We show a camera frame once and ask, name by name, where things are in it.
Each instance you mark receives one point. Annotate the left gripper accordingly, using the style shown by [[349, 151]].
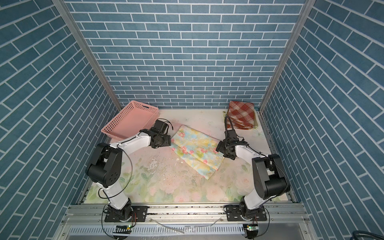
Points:
[[167, 141]]

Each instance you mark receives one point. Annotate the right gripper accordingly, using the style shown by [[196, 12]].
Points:
[[220, 147]]

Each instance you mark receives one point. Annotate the pastel floral skirt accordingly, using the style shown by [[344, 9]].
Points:
[[198, 150]]

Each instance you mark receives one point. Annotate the lemon print skirt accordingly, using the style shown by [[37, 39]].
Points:
[[225, 115]]

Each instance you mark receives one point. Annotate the red patterned skirt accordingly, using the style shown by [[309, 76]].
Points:
[[241, 106]]

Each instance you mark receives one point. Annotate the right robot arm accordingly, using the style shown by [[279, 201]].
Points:
[[269, 177]]

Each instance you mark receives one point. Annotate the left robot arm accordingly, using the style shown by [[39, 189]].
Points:
[[96, 169]]

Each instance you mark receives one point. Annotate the pink perforated plastic basket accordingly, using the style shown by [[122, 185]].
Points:
[[134, 117]]

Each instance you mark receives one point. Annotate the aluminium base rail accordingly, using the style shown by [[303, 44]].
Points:
[[208, 221]]

